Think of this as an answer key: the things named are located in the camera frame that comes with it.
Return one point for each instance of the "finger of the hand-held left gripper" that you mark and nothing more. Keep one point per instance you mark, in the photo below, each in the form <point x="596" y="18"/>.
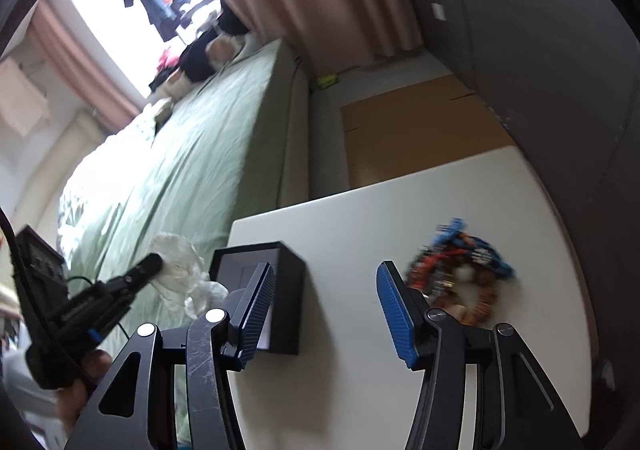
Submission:
<point x="142" y="270"/>

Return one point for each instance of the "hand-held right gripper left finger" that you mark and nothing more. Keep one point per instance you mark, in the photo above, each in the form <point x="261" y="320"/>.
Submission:
<point x="257" y="310"/>

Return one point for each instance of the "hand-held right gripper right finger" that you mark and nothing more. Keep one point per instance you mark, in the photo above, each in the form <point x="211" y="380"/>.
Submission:
<point x="395" y="315"/>

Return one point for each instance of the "black jewelry box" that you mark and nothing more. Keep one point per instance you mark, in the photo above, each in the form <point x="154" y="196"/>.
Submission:
<point x="292" y="310"/>

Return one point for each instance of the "person's left hand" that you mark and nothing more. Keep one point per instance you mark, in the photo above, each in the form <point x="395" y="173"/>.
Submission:
<point x="80" y="390"/>

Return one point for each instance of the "clear plastic bag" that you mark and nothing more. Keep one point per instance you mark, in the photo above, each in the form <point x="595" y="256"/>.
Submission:
<point x="175" y="260"/>

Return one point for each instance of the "green blanket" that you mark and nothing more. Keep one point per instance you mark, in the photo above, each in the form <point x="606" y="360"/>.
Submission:
<point x="190" y="154"/>

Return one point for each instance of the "cream pillow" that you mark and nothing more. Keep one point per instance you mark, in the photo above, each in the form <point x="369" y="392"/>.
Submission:
<point x="161" y="112"/>

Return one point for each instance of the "beige bed mattress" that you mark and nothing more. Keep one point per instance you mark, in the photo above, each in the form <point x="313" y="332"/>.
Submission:
<point x="295" y="139"/>

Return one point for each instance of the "flat brown cardboard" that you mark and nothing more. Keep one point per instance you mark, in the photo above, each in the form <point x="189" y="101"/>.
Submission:
<point x="425" y="129"/>

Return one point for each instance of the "pile of clothes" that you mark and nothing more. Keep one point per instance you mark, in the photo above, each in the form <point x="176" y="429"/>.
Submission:
<point x="205" y="54"/>

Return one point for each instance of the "small green object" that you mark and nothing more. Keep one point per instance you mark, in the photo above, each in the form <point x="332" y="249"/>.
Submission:
<point x="327" y="80"/>

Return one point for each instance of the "wall air conditioner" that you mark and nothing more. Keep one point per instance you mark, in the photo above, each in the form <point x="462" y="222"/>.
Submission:
<point x="22" y="97"/>

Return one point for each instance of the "white wall switch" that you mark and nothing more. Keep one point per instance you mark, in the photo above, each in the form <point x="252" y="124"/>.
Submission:
<point x="439" y="11"/>

